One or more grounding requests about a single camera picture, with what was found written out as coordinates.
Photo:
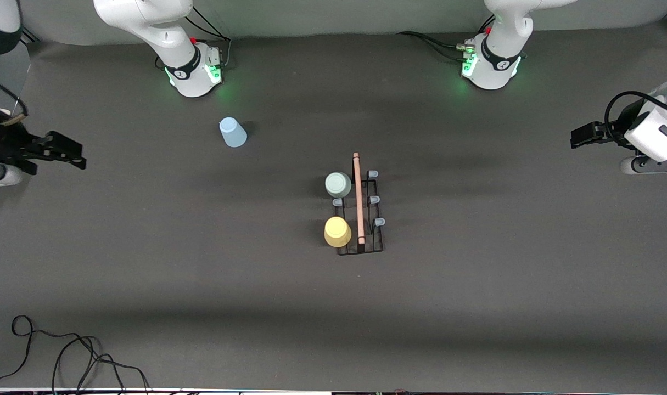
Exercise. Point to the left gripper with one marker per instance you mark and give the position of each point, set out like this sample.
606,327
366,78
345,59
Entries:
609,133

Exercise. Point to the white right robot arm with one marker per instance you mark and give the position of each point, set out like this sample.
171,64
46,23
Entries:
163,33

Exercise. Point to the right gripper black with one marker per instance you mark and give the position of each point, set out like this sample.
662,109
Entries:
10,144

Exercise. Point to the yellow plastic cup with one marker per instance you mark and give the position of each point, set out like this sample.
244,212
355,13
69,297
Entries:
337,232

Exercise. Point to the pale green plastic cup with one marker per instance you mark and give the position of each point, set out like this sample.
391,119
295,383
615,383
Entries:
338,185

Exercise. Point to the light blue plastic cup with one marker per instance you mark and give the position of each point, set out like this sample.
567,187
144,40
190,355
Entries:
233,133

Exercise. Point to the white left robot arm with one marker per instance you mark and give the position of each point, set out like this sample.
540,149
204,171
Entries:
500,38

